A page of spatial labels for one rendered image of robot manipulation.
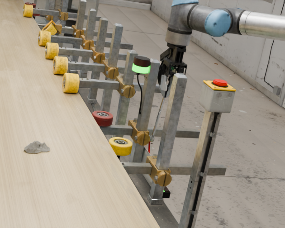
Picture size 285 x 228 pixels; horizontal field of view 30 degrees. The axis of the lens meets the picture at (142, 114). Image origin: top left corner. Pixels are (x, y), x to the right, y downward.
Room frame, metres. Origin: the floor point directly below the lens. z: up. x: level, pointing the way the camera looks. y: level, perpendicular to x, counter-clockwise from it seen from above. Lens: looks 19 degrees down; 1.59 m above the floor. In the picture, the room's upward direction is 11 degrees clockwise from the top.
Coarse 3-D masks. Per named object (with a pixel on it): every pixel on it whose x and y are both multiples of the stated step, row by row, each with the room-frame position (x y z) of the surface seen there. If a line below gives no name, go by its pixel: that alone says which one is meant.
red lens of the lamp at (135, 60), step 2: (134, 58) 1.87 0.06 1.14; (136, 58) 1.87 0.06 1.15; (134, 60) 1.87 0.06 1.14; (136, 60) 1.86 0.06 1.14; (138, 60) 1.86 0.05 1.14; (140, 60) 1.86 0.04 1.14; (142, 60) 1.86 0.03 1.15; (134, 62) 1.87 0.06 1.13; (136, 62) 1.86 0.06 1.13; (138, 62) 1.86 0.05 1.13; (140, 62) 1.86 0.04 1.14; (142, 62) 1.86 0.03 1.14; (144, 62) 1.86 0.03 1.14; (146, 62) 1.86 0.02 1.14; (148, 62) 1.87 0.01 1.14; (136, 64) 1.86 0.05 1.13; (138, 64) 1.86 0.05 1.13; (140, 64) 1.86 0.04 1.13; (142, 64) 1.86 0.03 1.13; (144, 64) 1.86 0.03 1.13; (146, 64) 1.86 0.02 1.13; (148, 64) 1.87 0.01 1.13; (146, 66) 1.86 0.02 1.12
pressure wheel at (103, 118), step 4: (96, 112) 1.89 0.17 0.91; (100, 112) 1.91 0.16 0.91; (104, 112) 1.91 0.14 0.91; (108, 112) 1.92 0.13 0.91; (96, 116) 1.85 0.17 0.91; (100, 116) 1.86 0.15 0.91; (104, 116) 1.87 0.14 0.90; (108, 116) 1.87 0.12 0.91; (112, 116) 1.88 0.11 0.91; (96, 120) 1.85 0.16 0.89; (100, 120) 1.85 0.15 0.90; (104, 120) 1.85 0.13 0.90; (108, 120) 1.85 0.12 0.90; (112, 120) 1.88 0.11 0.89; (100, 124) 1.85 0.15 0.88; (104, 124) 1.85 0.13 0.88; (108, 124) 1.86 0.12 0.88
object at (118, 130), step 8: (104, 128) 1.87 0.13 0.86; (112, 128) 1.89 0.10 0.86; (120, 128) 1.90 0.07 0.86; (128, 128) 1.91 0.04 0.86; (152, 128) 1.96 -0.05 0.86; (160, 128) 1.97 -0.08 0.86; (184, 128) 2.02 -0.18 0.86; (192, 128) 2.04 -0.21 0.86; (160, 136) 1.96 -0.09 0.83; (176, 136) 1.99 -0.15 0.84; (184, 136) 2.00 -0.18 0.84; (192, 136) 2.01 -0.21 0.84
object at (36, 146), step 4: (28, 144) 1.48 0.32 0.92; (32, 144) 1.48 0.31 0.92; (36, 144) 1.48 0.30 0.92; (40, 144) 1.49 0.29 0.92; (44, 144) 1.49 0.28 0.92; (24, 148) 1.47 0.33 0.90; (28, 148) 1.45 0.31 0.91; (32, 148) 1.47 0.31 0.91; (36, 148) 1.46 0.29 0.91; (40, 148) 1.48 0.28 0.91; (44, 148) 1.49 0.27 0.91; (48, 148) 1.50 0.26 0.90; (28, 152) 1.44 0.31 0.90; (32, 152) 1.45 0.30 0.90; (36, 152) 1.45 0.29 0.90
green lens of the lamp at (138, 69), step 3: (135, 66) 1.86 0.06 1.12; (138, 66) 1.86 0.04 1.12; (132, 69) 1.88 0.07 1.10; (135, 69) 1.86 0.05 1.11; (138, 69) 1.86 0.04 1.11; (141, 69) 1.86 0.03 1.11; (144, 69) 1.86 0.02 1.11; (147, 69) 1.87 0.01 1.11; (138, 72) 1.86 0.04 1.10; (141, 72) 1.86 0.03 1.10; (144, 72) 1.86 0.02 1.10; (147, 72) 1.88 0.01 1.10
